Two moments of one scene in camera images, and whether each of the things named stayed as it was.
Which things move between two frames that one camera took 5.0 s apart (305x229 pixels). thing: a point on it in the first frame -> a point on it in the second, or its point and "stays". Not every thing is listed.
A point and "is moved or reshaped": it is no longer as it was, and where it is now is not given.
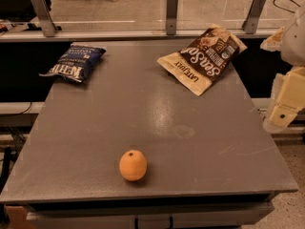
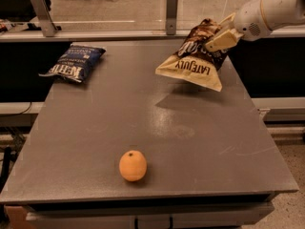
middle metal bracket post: x=172 y=12 stays
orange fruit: x=132 y=165 stays
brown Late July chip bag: x=201 y=62 is moved or reshaped
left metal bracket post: x=47 y=23 stays
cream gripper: x=295 y=40 -> x=249 y=20
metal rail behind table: x=123 y=35 stays
